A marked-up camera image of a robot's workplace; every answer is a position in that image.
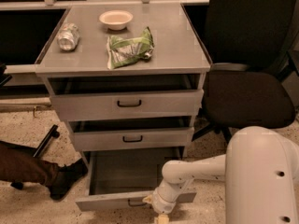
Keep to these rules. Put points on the grey drawer cabinet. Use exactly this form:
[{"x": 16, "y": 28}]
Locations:
[{"x": 176, "y": 48}]

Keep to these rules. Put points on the green chip bag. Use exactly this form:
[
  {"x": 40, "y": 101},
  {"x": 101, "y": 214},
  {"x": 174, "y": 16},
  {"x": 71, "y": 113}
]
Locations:
[{"x": 122, "y": 52}]

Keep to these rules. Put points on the grey middle drawer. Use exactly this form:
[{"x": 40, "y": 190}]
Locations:
[{"x": 116, "y": 134}]

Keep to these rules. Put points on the person's leg brown trousers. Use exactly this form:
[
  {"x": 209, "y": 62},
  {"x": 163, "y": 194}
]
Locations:
[{"x": 18, "y": 166}]

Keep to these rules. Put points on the beige paper bowl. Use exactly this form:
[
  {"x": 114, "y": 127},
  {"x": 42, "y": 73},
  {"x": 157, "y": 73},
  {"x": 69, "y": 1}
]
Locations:
[{"x": 116, "y": 19}]

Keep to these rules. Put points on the black chair base left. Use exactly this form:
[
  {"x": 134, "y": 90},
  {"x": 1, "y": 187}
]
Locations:
[{"x": 35, "y": 152}]

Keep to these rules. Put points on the black shoe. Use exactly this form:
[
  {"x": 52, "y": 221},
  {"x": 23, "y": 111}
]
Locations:
[{"x": 66, "y": 178}]

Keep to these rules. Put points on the silver soda can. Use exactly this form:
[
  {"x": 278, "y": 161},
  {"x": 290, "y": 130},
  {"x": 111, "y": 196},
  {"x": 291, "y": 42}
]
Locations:
[{"x": 68, "y": 37}]

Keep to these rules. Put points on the grey top drawer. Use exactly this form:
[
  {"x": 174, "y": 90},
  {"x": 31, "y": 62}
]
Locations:
[{"x": 124, "y": 97}]

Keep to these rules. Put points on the black office chair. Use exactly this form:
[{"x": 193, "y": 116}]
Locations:
[{"x": 246, "y": 41}]

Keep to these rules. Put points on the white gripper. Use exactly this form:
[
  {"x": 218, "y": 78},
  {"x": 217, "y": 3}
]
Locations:
[{"x": 159, "y": 206}]

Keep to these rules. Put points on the grey bottom drawer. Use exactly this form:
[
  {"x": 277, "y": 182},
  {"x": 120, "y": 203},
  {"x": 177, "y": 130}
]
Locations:
[{"x": 122, "y": 178}]

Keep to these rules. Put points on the grey drawer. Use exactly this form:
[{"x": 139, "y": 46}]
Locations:
[
  {"x": 116, "y": 134},
  {"x": 122, "y": 178},
  {"x": 124, "y": 97}
]

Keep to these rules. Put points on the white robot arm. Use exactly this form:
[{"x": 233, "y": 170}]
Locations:
[{"x": 260, "y": 168}]

